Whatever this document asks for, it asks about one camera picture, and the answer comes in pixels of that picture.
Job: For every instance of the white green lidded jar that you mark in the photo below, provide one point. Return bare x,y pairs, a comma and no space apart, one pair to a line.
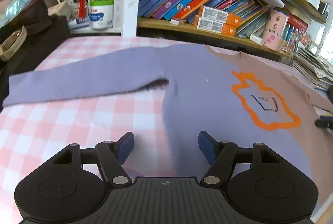
101,14

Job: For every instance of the purple and pink sweater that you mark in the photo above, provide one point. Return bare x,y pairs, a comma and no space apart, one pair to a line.
232,97

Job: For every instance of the iridescent plastic bag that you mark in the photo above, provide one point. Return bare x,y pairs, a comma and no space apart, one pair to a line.
12,10

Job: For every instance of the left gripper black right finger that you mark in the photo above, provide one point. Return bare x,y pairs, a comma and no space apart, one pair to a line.
257,182

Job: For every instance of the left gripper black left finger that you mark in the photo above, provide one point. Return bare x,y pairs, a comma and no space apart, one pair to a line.
75,181

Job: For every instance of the pink checkered table mat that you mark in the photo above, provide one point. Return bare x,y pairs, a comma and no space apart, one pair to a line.
32,133

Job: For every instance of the orange white box lower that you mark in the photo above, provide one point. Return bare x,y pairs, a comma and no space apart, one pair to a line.
214,26

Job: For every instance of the stack of magazines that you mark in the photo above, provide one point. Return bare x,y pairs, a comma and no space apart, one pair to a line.
315,69

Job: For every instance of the pink cartoon cup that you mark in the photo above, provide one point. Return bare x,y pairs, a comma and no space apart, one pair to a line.
273,32

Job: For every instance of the orange white box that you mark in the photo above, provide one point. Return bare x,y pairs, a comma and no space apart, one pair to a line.
214,26
219,15

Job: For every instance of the orange white box upper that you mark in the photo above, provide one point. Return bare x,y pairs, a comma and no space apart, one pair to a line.
219,15

